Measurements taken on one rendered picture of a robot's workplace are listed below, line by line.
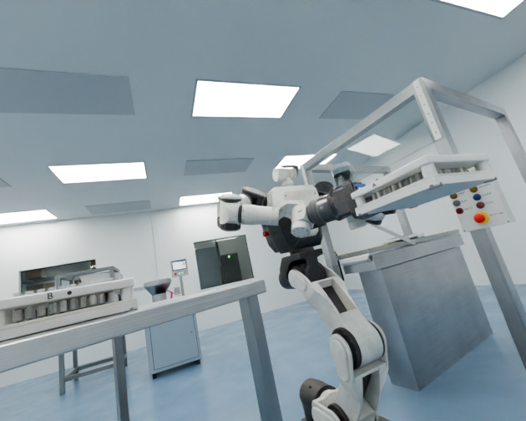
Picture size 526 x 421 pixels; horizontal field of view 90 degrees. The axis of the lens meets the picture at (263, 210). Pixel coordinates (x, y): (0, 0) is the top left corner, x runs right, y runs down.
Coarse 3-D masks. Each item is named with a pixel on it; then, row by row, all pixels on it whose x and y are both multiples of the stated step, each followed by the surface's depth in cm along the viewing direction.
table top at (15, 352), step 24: (240, 288) 69; (264, 288) 75; (120, 312) 63; (144, 312) 50; (168, 312) 53; (192, 312) 57; (24, 336) 49; (48, 336) 39; (72, 336) 41; (96, 336) 43; (120, 336) 46; (0, 360) 35; (24, 360) 37
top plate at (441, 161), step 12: (432, 156) 57; (444, 156) 59; (456, 156) 61; (468, 156) 63; (480, 156) 65; (408, 168) 61; (444, 168) 64; (468, 168) 70; (384, 180) 67; (396, 180) 66; (360, 192) 75; (372, 192) 74
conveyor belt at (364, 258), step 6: (456, 234) 245; (432, 240) 222; (402, 246) 199; (378, 252) 183; (348, 258) 194; (354, 258) 187; (360, 258) 183; (366, 258) 178; (342, 264) 196; (348, 264) 192; (354, 264) 189
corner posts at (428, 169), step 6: (480, 162) 66; (486, 162) 66; (420, 168) 59; (426, 168) 57; (432, 168) 57; (480, 168) 66; (486, 168) 66; (426, 174) 57; (432, 174) 57; (360, 198) 76; (360, 204) 76
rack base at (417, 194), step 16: (432, 176) 56; (448, 176) 58; (464, 176) 60; (480, 176) 62; (496, 176) 65; (400, 192) 63; (416, 192) 60; (432, 192) 64; (448, 192) 70; (368, 208) 72; (384, 208) 73; (400, 208) 81
